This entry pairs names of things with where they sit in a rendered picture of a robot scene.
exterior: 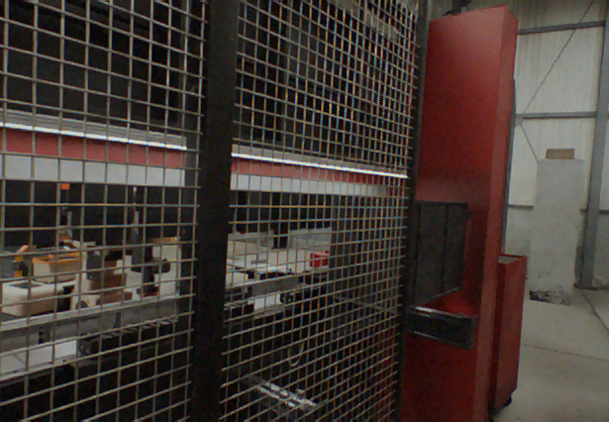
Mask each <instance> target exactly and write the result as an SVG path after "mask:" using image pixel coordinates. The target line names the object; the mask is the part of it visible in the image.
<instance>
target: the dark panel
mask: <svg viewBox="0 0 609 422"><path fill-rule="evenodd" d="M467 207H468V202H456V201H433V200H416V206H415V219H414V233H413V246H412V260H411V272H410V286H409V299H408V311H409V310H411V309H414V308H416V307H419V306H421V305H424V304H426V303H429V302H430V301H433V300H435V299H438V298H440V297H442V296H447V295H450V294H452V293H455V292H457V291H460V290H462V281H463V274H462V268H463V256H464V244H465V232H466V219H467ZM330 257H333V258H330V265H329V269H330V268H335V267H336V245H334V246H331V250H330ZM361 285H364V286H362V287H361V292H360V296H364V295H367V294H370V287H371V285H367V286H366V292H365V275H363V276H362V277H361ZM344 312H345V311H341V310H339V309H334V316H336V315H339V314H341V313H344ZM340 317H341V324H340V326H341V325H344V324H345V317H346V312H345V314H342V315H340V316H337V317H334V321H333V329H334V328H337V327H339V319H340Z"/></svg>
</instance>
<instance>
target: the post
mask: <svg viewBox="0 0 609 422"><path fill-rule="evenodd" d="M205 1H207V2H209V4H206V3H204V20H205V21H207V22H208V24H206V23H203V40H205V41H207V42H203V44H202V58H205V59H206V61H204V60H202V76H204V77H205V79H202V87H201V95H202V96H205V99H204V98H201V108H200V114H204V115H205V116H204V117H202V116H200V131H199V133H203V135H200V134H199V151H202V152H203V153H202V154H199V153H198V168H201V169H202V171H198V173H197V186H201V189H197V194H196V205H200V207H196V216H195V223H199V225H195V237H194V241H197V240H198V241H199V242H198V243H194V259H197V260H198V261H195V262H193V276H197V277H196V278H193V280H192V293H196V295H193V296H192V302H191V312H193V311H195V313H194V314H191V323H190V329H193V328H194V331H190V345H189V347H194V348H193V349H190V350H189V363H190V364H193V365H192V366H190V367H188V382H189V381H192V383H189V384H188V388H187V399H188V398H190V400H188V401H187V410H186V416H188V415H189V418H186V420H185V422H219V417H220V397H221V377H222V357H223V338H224V318H225V298H226V279H227V258H228V239H229V220H230V200H231V181H232V161H233V141H234V122H235V82H236V62H237V43H238V23H239V4H240V0H205ZM200 65H201V59H199V58H196V57H193V56H190V57H189V72H190V73H194V74H197V75H200ZM199 87H200V78H199V77H195V76H192V75H188V92H190V93H194V94H198V95H199ZM198 108H199V97H196V96H192V95H188V94H187V111H190V112H195V113H198ZM186 131H191V132H197V131H198V116H197V115H192V114H187V117H186ZM185 148H186V149H187V150H194V151H197V134H194V133H188V132H186V139H185ZM194 195H195V188H183V205H194ZM187 347H188V332H186V333H183V334H179V335H177V339H176V350H177V351H179V350H182V349H186V348H187Z"/></svg>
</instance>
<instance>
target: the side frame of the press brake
mask: <svg viewBox="0 0 609 422"><path fill-rule="evenodd" d="M518 27H519V20H518V19H517V18H516V17H515V15H514V14H513V13H512V11H511V10H510V9H509V7H508V6H506V4H502V5H498V6H494V7H489V8H485V9H480V10H476V11H471V12H466V13H462V14H457V15H452V16H448V17H445V18H440V19H436V20H431V21H430V22H429V31H428V44H427V58H426V71H425V85H424V99H423V112H422V126H421V139H420V152H419V165H418V166H419V169H418V179H417V192H416V200H433V201H456V202H468V207H467V211H469V219H466V232H465V244H464V256H463V261H465V268H463V269H462V274H463V281H462V290H460V291H457V292H455V293H452V294H450V295H447V296H442V297H440V298H438V299H435V300H433V301H430V302H429V303H426V304H424V305H421V306H423V307H427V308H431V309H435V310H439V311H444V312H448V313H452V314H456V315H458V313H459V312H460V313H464V315H465V316H470V317H473V315H475V314H476V315H477V326H476V332H475V343H476V346H475V347H474V348H472V349H471V350H465V349H462V348H458V347H455V346H451V345H447V344H444V343H440V342H438V341H434V340H431V339H427V338H423V337H420V336H416V335H413V334H409V333H406V340H405V367H404V380H403V394H402V407H401V421H400V422H486V414H487V402H488V390H489V380H490V368H491V365H490V355H491V343H492V332H493V320H494V308H495V296H496V284H497V272H498V262H499V250H500V238H501V226H502V218H501V214H502V203H503V190H504V179H505V167H506V156H507V145H508V132H509V125H510V120H511V109H512V97H513V85H514V73H515V61H516V49H517V39H518Z"/></svg>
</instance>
